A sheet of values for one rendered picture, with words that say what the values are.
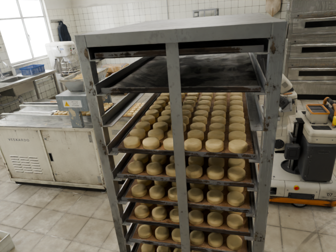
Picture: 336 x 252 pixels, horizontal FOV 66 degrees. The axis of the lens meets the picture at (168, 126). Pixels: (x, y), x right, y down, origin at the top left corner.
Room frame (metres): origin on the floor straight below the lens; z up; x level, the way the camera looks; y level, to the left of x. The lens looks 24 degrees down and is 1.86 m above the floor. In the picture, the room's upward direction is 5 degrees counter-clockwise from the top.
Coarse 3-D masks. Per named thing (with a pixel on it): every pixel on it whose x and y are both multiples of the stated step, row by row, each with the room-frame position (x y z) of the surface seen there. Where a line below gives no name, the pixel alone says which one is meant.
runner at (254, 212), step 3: (252, 192) 0.65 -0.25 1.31; (252, 195) 0.64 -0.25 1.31; (252, 198) 0.63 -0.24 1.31; (252, 201) 0.62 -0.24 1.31; (255, 201) 0.58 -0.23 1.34; (252, 204) 0.60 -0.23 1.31; (255, 204) 0.57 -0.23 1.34; (252, 207) 0.59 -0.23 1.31; (255, 207) 0.56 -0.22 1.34; (252, 210) 0.58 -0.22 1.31; (255, 210) 0.56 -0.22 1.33; (246, 213) 0.57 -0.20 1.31; (249, 213) 0.57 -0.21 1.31; (252, 213) 0.57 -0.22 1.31; (255, 213) 0.56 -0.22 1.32; (249, 216) 0.56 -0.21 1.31; (252, 216) 0.56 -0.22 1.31; (255, 216) 0.55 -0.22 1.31
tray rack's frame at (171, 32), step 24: (144, 24) 0.94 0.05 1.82; (168, 24) 0.80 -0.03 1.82; (192, 24) 0.70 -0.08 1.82; (216, 24) 0.62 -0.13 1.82; (240, 24) 0.57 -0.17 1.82; (264, 24) 0.56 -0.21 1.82; (168, 48) 0.62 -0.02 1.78; (96, 72) 0.69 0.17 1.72; (168, 72) 0.62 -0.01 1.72; (96, 96) 0.66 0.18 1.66; (264, 96) 0.57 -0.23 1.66; (96, 120) 0.67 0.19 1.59; (264, 120) 0.55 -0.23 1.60; (264, 144) 0.55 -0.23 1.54; (264, 168) 0.55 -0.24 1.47; (264, 192) 0.55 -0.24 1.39; (120, 216) 0.66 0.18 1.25; (264, 216) 0.55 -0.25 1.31; (120, 240) 0.67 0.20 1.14; (264, 240) 0.55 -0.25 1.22
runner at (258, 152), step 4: (252, 132) 0.72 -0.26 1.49; (256, 132) 0.67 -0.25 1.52; (256, 136) 0.65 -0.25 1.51; (256, 140) 0.64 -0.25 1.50; (256, 144) 0.64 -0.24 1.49; (256, 148) 0.62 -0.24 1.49; (256, 152) 0.60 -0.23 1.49; (260, 152) 0.55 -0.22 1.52; (256, 156) 0.58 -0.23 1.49; (260, 156) 0.55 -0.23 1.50; (252, 160) 0.56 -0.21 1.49; (256, 160) 0.56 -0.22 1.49
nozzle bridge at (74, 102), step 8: (56, 96) 2.46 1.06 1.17; (64, 96) 2.44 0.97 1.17; (72, 96) 2.42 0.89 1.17; (80, 96) 2.40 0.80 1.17; (104, 96) 2.81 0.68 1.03; (64, 104) 2.45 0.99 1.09; (72, 104) 2.42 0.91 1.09; (80, 104) 2.40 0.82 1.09; (72, 112) 2.43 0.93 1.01; (80, 112) 2.43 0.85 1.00; (72, 120) 2.44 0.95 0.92; (80, 120) 2.41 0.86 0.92
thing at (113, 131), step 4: (116, 124) 2.52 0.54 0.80; (120, 124) 2.51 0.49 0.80; (124, 124) 2.50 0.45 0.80; (108, 128) 2.55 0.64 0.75; (112, 128) 2.54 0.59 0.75; (116, 128) 2.52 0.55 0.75; (120, 128) 2.51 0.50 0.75; (112, 132) 2.54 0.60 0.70; (116, 132) 2.53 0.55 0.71; (112, 136) 2.54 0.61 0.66; (120, 152) 2.53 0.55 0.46; (116, 156) 2.54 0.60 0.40; (120, 156) 2.53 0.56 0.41; (116, 160) 2.54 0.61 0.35; (116, 164) 2.54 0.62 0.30; (124, 180) 2.56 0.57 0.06
